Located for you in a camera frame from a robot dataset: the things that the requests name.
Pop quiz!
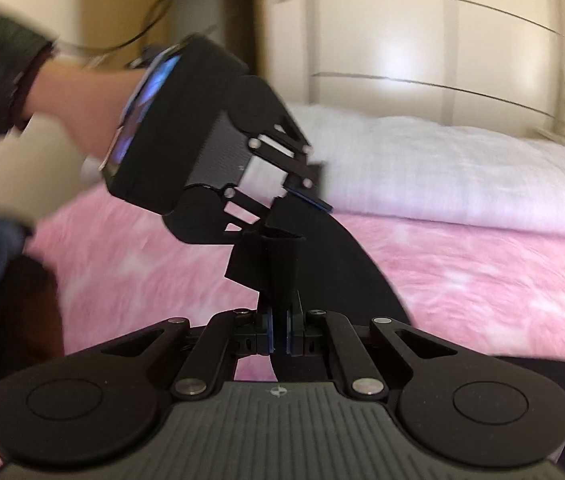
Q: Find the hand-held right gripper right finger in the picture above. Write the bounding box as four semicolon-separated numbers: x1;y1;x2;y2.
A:
285;309;463;401

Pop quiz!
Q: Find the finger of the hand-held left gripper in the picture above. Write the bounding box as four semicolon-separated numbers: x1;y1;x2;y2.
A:
221;185;277;237
248;106;334;210

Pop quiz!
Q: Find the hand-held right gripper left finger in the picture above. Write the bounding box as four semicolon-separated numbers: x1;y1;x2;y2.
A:
97;307;277;402

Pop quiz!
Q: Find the person's left forearm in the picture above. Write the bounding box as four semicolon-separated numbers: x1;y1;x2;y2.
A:
0;2;139;162

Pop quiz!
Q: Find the white striped quilt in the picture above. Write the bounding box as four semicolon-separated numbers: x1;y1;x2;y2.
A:
247;105;565;242

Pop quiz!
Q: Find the cream wardrobe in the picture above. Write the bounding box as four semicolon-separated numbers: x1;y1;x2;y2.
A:
257;0;565;137

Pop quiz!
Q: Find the pink rose blanket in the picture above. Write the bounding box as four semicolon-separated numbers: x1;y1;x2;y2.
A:
0;187;565;461

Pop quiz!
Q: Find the person's cream clothing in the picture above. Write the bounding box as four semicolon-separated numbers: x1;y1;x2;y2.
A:
0;120;113;226

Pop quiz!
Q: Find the dark brown garment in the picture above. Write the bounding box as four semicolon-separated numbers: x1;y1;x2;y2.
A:
31;264;66;361

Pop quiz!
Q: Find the black cable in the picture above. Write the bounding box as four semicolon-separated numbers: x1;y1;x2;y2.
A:
57;0;213;68

